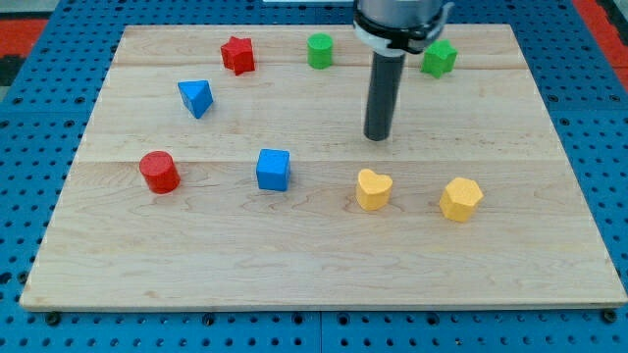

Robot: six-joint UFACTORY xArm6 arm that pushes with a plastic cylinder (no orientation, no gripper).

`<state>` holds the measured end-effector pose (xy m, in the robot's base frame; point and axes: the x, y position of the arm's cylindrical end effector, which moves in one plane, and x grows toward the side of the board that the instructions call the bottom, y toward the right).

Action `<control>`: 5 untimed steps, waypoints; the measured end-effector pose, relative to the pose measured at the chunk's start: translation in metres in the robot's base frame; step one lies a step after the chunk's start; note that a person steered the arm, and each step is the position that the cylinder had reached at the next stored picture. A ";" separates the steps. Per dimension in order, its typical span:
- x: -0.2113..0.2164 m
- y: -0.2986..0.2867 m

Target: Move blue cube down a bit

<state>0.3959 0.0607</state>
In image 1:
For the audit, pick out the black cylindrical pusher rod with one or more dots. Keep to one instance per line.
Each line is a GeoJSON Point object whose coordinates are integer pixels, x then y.
{"type": "Point", "coordinates": [384, 84]}

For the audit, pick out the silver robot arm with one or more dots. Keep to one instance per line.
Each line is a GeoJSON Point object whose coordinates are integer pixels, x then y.
{"type": "Point", "coordinates": [393, 29]}

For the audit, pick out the blue cube block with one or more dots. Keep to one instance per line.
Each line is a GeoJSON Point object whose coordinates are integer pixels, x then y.
{"type": "Point", "coordinates": [273, 169]}

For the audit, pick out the green star block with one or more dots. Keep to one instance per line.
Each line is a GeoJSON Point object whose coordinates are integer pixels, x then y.
{"type": "Point", "coordinates": [439, 58]}

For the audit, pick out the green cylinder block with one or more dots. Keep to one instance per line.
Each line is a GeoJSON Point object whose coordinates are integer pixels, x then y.
{"type": "Point", "coordinates": [320, 50]}

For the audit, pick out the yellow heart block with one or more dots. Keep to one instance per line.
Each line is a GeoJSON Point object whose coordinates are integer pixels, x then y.
{"type": "Point", "coordinates": [373, 191]}

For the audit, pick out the yellow hexagon block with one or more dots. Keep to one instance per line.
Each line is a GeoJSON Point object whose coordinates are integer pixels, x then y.
{"type": "Point", "coordinates": [460, 199]}

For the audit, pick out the red star block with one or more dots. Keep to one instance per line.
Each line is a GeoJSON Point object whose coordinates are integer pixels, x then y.
{"type": "Point", "coordinates": [238, 56]}

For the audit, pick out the wooden board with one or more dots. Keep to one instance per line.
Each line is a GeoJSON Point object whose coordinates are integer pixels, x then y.
{"type": "Point", "coordinates": [219, 243]}

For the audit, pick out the blue triangle block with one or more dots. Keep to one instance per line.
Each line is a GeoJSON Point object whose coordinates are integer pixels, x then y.
{"type": "Point", "coordinates": [197, 96]}

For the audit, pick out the red cylinder block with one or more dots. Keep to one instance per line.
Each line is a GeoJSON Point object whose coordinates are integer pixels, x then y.
{"type": "Point", "coordinates": [159, 172]}

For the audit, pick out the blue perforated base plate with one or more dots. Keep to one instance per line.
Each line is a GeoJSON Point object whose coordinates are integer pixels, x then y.
{"type": "Point", "coordinates": [50, 100]}

